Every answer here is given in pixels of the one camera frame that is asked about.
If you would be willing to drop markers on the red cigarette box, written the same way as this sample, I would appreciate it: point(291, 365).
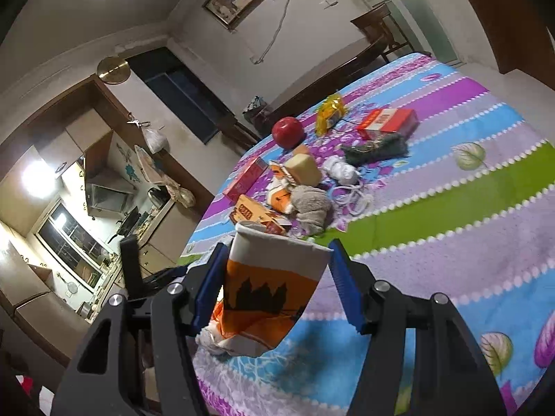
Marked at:
point(388, 120)

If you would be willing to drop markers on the frosted glass door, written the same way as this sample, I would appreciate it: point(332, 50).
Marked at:
point(416, 20)

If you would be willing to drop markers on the dark wooden table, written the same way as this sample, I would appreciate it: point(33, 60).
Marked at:
point(331, 82)

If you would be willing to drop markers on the wooden chair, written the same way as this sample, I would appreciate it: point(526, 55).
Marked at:
point(373, 24)

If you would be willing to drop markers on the grey knitted cloth ball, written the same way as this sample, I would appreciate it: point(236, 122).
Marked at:
point(313, 208)

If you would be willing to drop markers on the framed wall picture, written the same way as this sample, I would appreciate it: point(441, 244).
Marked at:
point(230, 13)

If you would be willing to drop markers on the beige sponge block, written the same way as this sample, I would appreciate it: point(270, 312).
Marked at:
point(304, 169)

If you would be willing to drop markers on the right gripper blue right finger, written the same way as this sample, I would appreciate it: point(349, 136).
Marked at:
point(342, 269)

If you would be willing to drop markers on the orange medicine box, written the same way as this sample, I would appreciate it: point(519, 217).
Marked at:
point(247, 209)

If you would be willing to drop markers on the range hood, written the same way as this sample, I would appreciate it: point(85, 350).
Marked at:
point(107, 191)

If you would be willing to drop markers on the torn orange paper cup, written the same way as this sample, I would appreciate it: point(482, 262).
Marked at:
point(279, 190)

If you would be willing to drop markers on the floral striped tablecloth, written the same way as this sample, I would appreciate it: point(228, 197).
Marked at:
point(469, 212)

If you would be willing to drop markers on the red apple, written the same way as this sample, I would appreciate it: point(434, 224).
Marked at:
point(288, 132)

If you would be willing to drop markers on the white hanging plastic bag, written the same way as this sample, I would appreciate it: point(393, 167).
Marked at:
point(155, 140)

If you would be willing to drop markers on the brown wooden door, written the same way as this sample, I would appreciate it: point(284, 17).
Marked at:
point(518, 37)

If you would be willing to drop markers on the gold round wall clock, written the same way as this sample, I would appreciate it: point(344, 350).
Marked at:
point(113, 70)

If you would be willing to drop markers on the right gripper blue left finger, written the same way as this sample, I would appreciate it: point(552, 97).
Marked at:
point(208, 278)

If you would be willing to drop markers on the dark window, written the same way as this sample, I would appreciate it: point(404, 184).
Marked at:
point(183, 93)

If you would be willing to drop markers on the dark green cloth bundle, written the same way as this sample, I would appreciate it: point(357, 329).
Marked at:
point(385, 147)

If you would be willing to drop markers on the pink box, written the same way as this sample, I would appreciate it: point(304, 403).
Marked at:
point(245, 178)

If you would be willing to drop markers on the yellow snack wrapper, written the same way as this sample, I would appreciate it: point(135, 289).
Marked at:
point(329, 114)

